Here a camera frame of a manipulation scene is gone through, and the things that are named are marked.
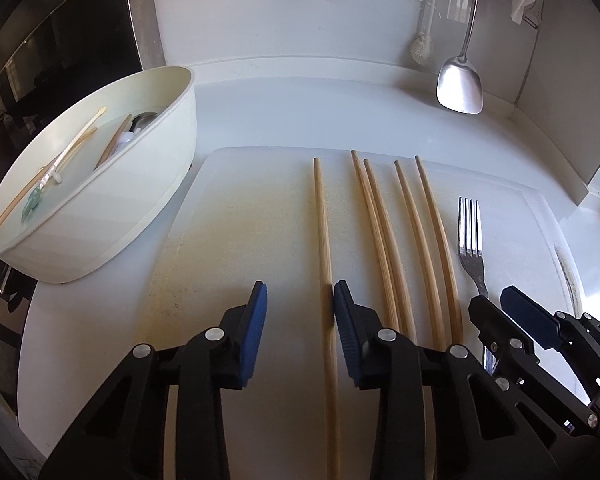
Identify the white dish brush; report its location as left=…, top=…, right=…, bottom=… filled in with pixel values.
left=410, top=0, right=443, bottom=67

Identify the metal fork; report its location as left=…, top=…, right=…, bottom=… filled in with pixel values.
left=456, top=196, right=496, bottom=376

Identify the metal spoon bunny teal handle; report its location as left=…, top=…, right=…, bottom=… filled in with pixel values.
left=117, top=111, right=160, bottom=151

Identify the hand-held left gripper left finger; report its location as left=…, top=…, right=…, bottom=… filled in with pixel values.
left=39, top=281, right=269, bottom=480

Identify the white cutting board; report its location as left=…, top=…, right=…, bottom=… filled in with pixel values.
left=137, top=146, right=583, bottom=480

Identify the cream training chopsticks green frog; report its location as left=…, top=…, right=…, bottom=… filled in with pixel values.
left=20, top=106, right=107, bottom=221

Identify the wooden chopstick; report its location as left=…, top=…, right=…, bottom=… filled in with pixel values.
left=394, top=161, right=443, bottom=351
left=95, top=114, right=132, bottom=170
left=415, top=156, right=463, bottom=346
left=350, top=150, right=401, bottom=333
left=313, top=157, right=341, bottom=480
left=0, top=127, right=98, bottom=238
left=363, top=158, right=418, bottom=346

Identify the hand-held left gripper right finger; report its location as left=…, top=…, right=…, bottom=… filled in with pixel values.
left=332, top=280, right=561, bottom=480

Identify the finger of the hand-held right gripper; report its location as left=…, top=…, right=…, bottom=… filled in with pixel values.
left=469, top=296, right=541, bottom=386
left=500, top=286, right=600, bottom=386

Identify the metal spatula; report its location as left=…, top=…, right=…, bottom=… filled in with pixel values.
left=436, top=0, right=485, bottom=115

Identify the cream round basin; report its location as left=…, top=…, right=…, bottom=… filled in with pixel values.
left=0, top=66, right=198, bottom=283

